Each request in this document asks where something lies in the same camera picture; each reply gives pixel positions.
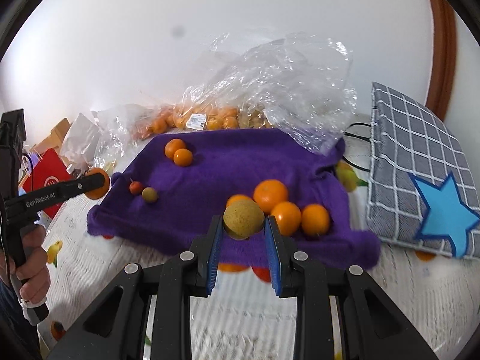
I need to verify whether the small orange mandarin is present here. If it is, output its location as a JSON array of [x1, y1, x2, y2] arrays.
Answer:
[[172, 148, 194, 167]]

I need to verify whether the white plastic bag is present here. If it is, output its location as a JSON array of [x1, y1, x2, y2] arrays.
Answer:
[[60, 113, 101, 167]]

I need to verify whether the red paper bag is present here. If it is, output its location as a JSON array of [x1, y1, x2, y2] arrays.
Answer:
[[21, 148, 74, 221]]

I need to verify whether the orange oval fruit right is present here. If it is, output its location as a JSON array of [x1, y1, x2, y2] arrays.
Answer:
[[301, 204, 330, 236]]

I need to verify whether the grey checked cushion blue star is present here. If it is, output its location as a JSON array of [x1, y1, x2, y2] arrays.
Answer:
[[367, 82, 479, 259]]

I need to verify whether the cardboard box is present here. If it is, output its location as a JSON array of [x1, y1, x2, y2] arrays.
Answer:
[[32, 118, 71, 155]]

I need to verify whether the black cable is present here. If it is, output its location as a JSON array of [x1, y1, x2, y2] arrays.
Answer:
[[342, 121, 373, 172]]

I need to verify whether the large orange mandarin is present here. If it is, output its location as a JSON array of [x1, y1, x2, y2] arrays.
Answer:
[[253, 179, 289, 215]]

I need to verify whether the bag of small oranges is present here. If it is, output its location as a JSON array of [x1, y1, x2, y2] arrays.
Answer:
[[129, 104, 272, 141]]

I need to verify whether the small greenish fruit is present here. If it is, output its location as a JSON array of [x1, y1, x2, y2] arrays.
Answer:
[[142, 187, 159, 203]]

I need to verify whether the clear plastic bag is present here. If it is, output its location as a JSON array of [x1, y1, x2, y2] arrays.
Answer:
[[175, 31, 357, 155]]

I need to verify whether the orange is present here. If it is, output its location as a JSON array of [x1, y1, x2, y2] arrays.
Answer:
[[85, 167, 110, 200]]

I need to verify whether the tan round longan fruit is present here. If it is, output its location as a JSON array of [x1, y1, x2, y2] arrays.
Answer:
[[223, 199, 264, 241]]

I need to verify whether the small red cherry tomato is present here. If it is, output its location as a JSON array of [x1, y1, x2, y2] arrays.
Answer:
[[129, 181, 144, 196]]

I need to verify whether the person's left hand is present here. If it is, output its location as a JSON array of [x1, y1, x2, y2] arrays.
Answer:
[[10, 225, 50, 304]]

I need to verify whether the tall oval orange fruit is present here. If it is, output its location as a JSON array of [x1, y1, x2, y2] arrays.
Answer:
[[225, 194, 252, 207]]

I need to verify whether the dark orange mandarin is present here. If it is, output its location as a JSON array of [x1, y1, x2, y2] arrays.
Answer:
[[163, 138, 186, 160]]

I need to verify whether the purple towel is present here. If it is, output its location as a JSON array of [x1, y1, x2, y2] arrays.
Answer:
[[87, 128, 381, 269]]

